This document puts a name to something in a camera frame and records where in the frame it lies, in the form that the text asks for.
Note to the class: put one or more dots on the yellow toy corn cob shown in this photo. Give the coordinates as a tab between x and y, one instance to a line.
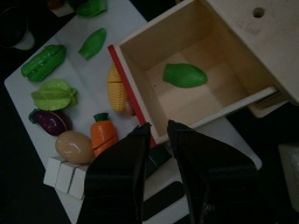
116	92

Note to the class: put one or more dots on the beige toy egg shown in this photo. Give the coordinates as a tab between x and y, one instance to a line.
73	147

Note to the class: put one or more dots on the wooden toy cabinet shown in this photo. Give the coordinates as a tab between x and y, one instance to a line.
264	43

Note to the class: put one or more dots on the white cutting board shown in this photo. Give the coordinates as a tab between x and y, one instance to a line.
85	73

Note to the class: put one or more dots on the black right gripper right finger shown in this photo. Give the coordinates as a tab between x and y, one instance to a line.
218	175

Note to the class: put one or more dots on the orange toy carrot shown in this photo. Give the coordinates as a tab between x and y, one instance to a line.
103	134

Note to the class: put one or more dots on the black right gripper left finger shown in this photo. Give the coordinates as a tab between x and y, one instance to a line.
112	175

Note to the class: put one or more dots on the purple toy eggplant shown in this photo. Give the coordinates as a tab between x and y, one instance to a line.
51	122

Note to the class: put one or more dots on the green toy leaf vegetable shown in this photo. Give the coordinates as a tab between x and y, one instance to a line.
91	8

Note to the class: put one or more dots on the white wooden block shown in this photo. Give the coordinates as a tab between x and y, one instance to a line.
65	177

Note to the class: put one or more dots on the green toy corn husk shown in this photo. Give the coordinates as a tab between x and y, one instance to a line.
93	43
184	75

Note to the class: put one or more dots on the white toy piece with red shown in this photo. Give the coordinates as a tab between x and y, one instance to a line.
60	7

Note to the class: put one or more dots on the green toy cucumber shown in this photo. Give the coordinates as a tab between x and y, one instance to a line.
43	63

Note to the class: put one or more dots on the wooden drawer with red front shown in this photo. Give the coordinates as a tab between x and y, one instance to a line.
194	96

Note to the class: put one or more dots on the light green toy starfruit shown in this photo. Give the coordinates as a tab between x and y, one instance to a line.
53	95

